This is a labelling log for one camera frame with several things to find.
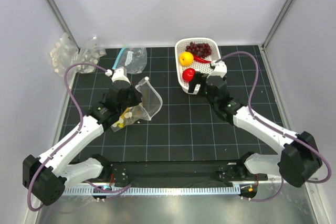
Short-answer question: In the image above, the red apple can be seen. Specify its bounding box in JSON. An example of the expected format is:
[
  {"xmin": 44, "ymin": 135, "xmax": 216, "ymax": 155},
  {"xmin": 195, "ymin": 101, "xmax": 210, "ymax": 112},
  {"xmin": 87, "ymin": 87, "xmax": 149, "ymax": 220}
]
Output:
[{"xmin": 182, "ymin": 68, "xmax": 196, "ymax": 82}]

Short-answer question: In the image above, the yellow round fruit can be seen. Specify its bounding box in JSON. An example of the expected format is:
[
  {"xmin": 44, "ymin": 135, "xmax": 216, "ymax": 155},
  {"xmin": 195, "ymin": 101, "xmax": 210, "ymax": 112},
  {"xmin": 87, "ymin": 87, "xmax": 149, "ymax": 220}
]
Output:
[{"xmin": 179, "ymin": 51, "xmax": 194, "ymax": 67}]

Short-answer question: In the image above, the white perforated plastic basket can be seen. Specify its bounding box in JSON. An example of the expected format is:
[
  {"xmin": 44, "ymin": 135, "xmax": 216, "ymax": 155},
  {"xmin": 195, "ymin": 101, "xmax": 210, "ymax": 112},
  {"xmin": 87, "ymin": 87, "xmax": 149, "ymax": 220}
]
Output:
[{"xmin": 174, "ymin": 38, "xmax": 221, "ymax": 95}]

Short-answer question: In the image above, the yellow banana bunch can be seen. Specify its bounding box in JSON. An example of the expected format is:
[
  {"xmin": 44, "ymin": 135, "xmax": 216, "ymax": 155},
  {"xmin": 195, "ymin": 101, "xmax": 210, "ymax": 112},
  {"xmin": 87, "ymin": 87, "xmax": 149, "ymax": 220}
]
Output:
[{"xmin": 117, "ymin": 108, "xmax": 132, "ymax": 128}]

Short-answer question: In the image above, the polka dot zip bag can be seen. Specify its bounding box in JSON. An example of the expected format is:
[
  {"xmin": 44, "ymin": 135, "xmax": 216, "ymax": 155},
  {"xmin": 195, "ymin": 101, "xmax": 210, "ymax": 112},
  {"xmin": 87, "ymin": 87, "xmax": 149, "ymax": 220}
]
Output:
[{"xmin": 111, "ymin": 77, "xmax": 163, "ymax": 132}]

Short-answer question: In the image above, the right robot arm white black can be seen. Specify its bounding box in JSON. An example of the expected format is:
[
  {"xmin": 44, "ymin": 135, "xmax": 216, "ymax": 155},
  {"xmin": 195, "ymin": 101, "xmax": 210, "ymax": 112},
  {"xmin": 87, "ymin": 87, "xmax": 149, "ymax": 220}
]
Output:
[{"xmin": 188, "ymin": 71, "xmax": 322, "ymax": 187}]

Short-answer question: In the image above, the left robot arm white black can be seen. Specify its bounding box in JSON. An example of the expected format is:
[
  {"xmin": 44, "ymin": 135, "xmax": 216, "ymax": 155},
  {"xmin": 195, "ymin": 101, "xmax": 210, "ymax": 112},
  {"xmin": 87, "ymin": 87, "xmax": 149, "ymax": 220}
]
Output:
[{"xmin": 23, "ymin": 81, "xmax": 142, "ymax": 206}]

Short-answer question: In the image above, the blue zipper clear bag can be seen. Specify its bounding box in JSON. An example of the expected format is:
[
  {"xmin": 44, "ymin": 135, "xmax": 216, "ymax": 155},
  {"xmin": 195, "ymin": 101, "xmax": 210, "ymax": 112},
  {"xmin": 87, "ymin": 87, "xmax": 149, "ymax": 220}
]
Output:
[{"xmin": 112, "ymin": 46, "xmax": 148, "ymax": 74}]

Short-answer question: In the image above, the polka dot bag middle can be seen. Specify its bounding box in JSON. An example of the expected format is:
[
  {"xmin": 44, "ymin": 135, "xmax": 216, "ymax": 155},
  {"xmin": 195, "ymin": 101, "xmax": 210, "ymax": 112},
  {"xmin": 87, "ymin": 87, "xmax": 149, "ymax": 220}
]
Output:
[{"xmin": 75, "ymin": 37, "xmax": 106, "ymax": 73}]

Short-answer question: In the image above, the red chili pepper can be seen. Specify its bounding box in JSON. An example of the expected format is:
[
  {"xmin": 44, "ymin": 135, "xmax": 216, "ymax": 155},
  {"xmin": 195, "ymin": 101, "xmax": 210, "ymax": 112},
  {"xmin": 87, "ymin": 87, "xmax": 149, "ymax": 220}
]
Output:
[{"xmin": 193, "ymin": 55, "xmax": 211, "ymax": 63}]

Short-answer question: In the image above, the dark red grape bunch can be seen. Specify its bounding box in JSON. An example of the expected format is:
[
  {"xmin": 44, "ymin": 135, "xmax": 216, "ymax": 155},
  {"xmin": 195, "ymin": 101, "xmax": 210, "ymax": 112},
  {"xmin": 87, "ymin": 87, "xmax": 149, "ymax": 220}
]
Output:
[{"xmin": 185, "ymin": 42, "xmax": 212, "ymax": 58}]

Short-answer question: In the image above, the black grid mat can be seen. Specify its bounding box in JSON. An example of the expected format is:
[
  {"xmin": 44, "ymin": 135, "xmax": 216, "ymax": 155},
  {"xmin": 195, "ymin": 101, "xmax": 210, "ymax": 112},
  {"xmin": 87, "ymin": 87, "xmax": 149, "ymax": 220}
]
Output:
[{"xmin": 74, "ymin": 45, "xmax": 282, "ymax": 163}]

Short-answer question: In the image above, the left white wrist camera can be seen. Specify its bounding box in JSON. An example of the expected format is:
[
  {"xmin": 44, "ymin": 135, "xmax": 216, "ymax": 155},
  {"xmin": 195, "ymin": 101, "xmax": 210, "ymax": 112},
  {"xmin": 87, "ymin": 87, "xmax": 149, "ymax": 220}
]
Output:
[{"xmin": 111, "ymin": 67, "xmax": 131, "ymax": 84}]

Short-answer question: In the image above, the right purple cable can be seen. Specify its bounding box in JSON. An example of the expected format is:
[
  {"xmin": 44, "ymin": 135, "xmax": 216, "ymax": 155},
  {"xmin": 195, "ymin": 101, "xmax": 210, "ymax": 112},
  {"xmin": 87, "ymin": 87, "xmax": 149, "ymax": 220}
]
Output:
[{"xmin": 211, "ymin": 51, "xmax": 333, "ymax": 202}]

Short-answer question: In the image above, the slotted cable duct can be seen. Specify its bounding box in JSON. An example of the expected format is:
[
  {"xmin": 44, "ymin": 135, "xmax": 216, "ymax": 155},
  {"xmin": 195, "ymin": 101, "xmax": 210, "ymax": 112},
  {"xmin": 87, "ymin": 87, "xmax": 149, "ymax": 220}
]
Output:
[{"xmin": 63, "ymin": 184, "xmax": 240, "ymax": 196}]

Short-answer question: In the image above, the aluminium corner post right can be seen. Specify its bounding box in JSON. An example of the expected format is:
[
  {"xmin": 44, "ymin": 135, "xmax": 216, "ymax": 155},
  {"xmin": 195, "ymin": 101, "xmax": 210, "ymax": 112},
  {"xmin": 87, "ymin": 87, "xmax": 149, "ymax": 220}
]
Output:
[{"xmin": 261, "ymin": 0, "xmax": 295, "ymax": 50}]

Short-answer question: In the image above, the aluminium corner post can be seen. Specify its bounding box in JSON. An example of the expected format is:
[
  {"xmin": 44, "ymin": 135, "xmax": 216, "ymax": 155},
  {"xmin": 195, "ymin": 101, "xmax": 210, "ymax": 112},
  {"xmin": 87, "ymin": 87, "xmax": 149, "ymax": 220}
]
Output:
[
  {"xmin": 45, "ymin": 0, "xmax": 78, "ymax": 47},
  {"xmin": 261, "ymin": 0, "xmax": 295, "ymax": 50}
]

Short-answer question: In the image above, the aluminium corner post left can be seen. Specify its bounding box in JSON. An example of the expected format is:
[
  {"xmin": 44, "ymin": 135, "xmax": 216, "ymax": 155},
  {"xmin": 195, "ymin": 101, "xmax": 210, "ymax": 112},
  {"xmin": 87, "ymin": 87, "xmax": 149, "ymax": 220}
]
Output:
[{"xmin": 45, "ymin": 0, "xmax": 78, "ymax": 47}]

